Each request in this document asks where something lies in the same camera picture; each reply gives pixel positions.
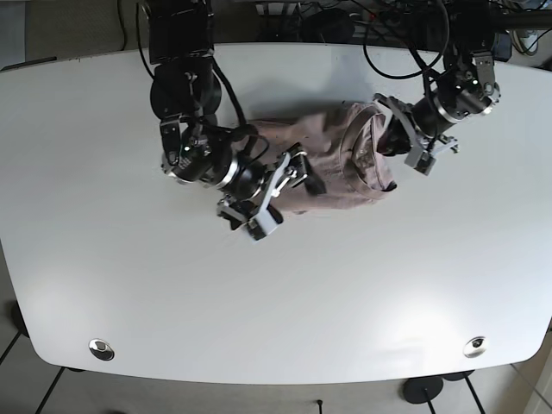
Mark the right table grommet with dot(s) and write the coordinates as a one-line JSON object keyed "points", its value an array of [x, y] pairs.
{"points": [[475, 347]]}

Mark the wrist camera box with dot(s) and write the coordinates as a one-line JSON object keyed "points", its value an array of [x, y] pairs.
{"points": [[264, 223], [420, 160]]}

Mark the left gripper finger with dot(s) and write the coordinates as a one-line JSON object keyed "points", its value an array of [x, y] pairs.
{"points": [[394, 141]]}

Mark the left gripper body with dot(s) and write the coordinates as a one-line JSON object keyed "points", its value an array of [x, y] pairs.
{"points": [[424, 127]]}

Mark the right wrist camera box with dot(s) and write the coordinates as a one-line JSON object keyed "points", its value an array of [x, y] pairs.
{"points": [[264, 223]]}

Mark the mauve brown T-shirt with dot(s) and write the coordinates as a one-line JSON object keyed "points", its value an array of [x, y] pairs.
{"points": [[341, 146]]}

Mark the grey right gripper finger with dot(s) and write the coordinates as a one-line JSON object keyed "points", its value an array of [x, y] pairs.
{"points": [[313, 184]]}

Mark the black round stand base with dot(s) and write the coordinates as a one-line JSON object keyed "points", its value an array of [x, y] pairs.
{"points": [[421, 390]]}

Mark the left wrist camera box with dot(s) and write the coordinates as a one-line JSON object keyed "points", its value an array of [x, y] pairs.
{"points": [[420, 160]]}

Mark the table grommet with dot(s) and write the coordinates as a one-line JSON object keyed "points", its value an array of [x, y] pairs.
{"points": [[475, 347], [101, 350]]}

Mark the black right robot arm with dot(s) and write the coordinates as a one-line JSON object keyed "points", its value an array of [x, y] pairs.
{"points": [[204, 133]]}

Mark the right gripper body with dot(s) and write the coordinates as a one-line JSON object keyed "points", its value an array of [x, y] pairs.
{"points": [[249, 186]]}

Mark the left table grommet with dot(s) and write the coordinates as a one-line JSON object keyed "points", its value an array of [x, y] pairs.
{"points": [[101, 350]]}

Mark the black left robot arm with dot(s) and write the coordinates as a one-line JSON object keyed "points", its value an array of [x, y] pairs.
{"points": [[453, 47]]}

